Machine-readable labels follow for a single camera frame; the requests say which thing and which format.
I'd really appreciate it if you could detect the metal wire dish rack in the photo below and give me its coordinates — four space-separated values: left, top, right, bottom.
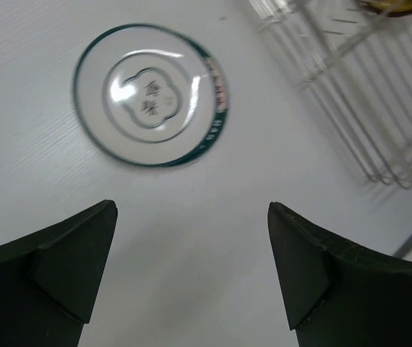
244 1 412 191

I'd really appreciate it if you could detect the dark blue rim plate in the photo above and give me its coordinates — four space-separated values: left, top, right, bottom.
166 35 230 167

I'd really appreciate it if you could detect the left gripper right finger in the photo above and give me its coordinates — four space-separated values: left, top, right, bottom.
267 202 412 346

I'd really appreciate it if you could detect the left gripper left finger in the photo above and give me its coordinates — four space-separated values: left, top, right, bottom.
0 200 118 346

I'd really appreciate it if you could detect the white plate teal line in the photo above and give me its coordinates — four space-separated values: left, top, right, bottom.
72 23 215 167

